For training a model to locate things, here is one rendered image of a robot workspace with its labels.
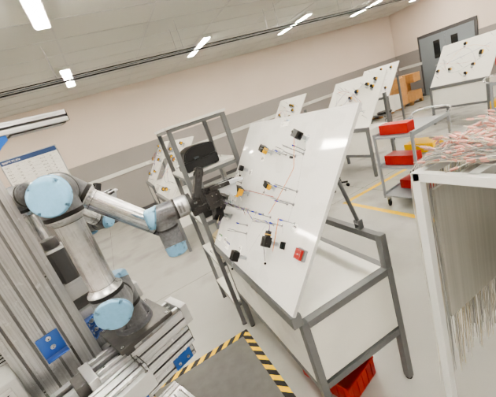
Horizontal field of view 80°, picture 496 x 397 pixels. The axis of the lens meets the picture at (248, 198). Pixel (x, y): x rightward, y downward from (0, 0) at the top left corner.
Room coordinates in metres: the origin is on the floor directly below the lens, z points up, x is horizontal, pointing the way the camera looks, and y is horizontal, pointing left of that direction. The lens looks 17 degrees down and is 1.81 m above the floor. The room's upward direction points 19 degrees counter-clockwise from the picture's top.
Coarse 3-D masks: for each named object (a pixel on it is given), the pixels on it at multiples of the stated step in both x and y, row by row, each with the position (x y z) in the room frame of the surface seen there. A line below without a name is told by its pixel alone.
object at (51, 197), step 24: (48, 192) 0.85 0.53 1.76; (72, 192) 0.90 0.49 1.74; (48, 216) 0.84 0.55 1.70; (72, 216) 0.87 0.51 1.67; (72, 240) 0.87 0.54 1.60; (96, 264) 0.88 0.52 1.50; (96, 288) 0.87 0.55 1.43; (120, 288) 0.90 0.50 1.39; (96, 312) 0.83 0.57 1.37; (120, 312) 0.85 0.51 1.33
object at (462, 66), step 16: (448, 48) 6.99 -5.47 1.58; (464, 48) 6.62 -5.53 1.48; (480, 48) 6.27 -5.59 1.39; (448, 64) 6.78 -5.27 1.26; (464, 64) 6.42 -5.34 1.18; (480, 64) 6.09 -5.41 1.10; (432, 80) 6.94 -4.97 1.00; (448, 80) 6.56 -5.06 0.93; (464, 80) 6.23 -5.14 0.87; (480, 80) 5.90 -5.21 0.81; (432, 96) 6.84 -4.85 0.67; (448, 96) 6.52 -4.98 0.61; (464, 96) 6.22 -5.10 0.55; (480, 96) 5.94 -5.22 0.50; (432, 112) 6.86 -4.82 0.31
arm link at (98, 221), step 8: (24, 184) 1.40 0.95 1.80; (16, 192) 1.38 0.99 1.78; (24, 192) 1.38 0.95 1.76; (24, 200) 1.37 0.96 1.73; (88, 216) 1.56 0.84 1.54; (96, 216) 1.59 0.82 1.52; (104, 216) 1.63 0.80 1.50; (96, 224) 1.60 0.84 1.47; (104, 224) 1.61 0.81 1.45; (112, 224) 1.63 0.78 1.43
